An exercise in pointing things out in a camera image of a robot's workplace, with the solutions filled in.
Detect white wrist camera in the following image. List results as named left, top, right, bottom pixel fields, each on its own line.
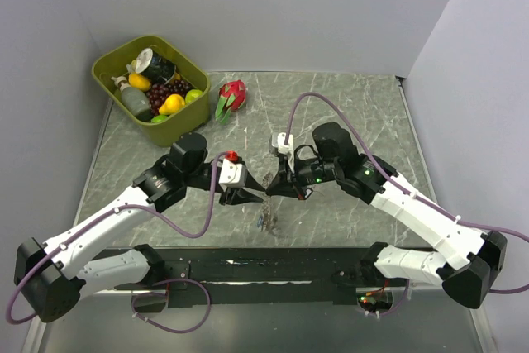
left=218, top=150, right=247, bottom=188
left=269, top=132, right=294, bottom=171

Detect olive green plastic bin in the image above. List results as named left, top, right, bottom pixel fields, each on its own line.
left=92, top=35, right=211, bottom=147

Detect green apple toy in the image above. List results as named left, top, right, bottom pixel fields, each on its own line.
left=184, top=88, right=203, bottom=105

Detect yellow lemon toy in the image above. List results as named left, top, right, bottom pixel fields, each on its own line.
left=128, top=73, right=152, bottom=93

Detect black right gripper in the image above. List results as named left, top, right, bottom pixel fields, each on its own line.
left=265, top=151, right=341, bottom=200

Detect black key tag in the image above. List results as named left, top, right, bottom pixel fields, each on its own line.
left=298, top=188, right=313, bottom=200

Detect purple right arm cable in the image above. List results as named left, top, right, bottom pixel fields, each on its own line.
left=287, top=92, right=529, bottom=317

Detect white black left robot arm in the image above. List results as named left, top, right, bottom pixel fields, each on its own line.
left=6, top=133, right=264, bottom=324

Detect grey pump bottle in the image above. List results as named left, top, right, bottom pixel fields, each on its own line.
left=111, top=76, right=153, bottom=122

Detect yellow pear toy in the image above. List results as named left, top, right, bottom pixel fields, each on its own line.
left=159, top=94, right=186, bottom=116

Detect round metal key ring plate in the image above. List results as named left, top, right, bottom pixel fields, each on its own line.
left=258, top=196, right=278, bottom=236

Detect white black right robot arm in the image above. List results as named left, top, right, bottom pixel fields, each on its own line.
left=266, top=122, right=507, bottom=309

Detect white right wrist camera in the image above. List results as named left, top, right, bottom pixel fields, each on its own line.
left=269, top=132, right=294, bottom=171

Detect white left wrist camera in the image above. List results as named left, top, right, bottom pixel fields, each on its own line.
left=218, top=150, right=247, bottom=188

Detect red dragon fruit toy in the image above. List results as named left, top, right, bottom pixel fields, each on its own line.
left=214, top=79, right=246, bottom=123

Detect green lime toy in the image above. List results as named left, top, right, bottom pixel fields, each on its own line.
left=150, top=115, right=168, bottom=123

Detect black cylindrical can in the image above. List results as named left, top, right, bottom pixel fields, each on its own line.
left=135, top=47, right=177, bottom=84

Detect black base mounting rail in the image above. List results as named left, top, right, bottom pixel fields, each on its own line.
left=113, top=247, right=418, bottom=309

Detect dark purple grape bunch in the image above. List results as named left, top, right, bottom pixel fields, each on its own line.
left=146, top=79, right=193, bottom=116

